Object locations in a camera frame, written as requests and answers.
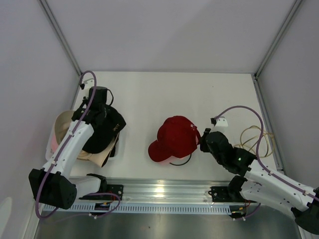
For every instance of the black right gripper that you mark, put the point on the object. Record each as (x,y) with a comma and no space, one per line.
(203,147)

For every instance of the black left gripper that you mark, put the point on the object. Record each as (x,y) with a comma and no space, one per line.
(84,99)

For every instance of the black wire hat stand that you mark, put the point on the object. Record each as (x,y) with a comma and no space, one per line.
(182,161)

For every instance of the black sport baseball cap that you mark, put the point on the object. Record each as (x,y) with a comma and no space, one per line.
(103,134)

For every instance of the red baseball cap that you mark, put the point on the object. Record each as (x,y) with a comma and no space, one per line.
(177,137)

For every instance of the pink bucket hat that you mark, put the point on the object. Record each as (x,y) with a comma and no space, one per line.
(55,142)

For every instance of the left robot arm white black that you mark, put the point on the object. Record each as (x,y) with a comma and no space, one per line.
(51,185)

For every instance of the beige bucket hat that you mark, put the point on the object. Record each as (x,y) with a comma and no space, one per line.
(62,124)

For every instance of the white plastic bin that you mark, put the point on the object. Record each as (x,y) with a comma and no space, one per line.
(99,159)

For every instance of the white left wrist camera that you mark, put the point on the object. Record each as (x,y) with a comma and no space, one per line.
(87,83)

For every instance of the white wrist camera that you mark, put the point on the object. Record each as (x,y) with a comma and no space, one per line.
(219,122)
(87,83)

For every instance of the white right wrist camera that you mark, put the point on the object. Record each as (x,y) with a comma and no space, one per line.
(219,122)

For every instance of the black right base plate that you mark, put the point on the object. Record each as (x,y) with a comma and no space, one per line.
(223,194)

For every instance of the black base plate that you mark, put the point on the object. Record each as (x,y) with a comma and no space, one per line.
(115,189)
(223,194)

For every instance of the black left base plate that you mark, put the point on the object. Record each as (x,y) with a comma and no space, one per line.
(115,189)

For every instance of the aluminium mounting rail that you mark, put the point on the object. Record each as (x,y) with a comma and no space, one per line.
(182,192)

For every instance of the white slotted cable duct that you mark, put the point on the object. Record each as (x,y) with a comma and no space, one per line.
(151,208)

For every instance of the left aluminium frame post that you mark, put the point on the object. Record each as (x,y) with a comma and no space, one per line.
(49,14)

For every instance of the aluminium frame post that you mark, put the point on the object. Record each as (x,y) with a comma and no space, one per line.
(49,14)
(283,29)

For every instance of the right aluminium frame post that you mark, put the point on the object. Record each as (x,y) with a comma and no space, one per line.
(283,29)

